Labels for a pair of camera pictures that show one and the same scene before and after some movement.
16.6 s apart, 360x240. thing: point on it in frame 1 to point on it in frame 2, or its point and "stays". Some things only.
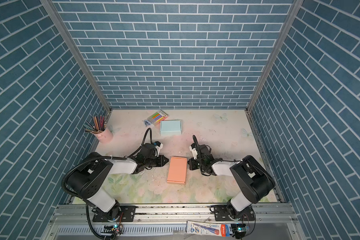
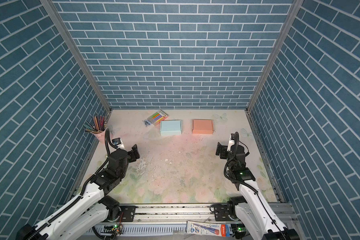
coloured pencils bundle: x=98 y=125 stays
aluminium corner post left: x=78 y=55 stays
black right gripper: x=192 y=165 to x=223 y=154
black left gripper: x=161 y=162 to x=131 y=155
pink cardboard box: x=178 y=170 to x=202 y=127
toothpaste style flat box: x=208 y=228 stays
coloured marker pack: x=158 y=116 stays
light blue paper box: x=170 y=127 stays
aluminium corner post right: x=296 y=7 stays
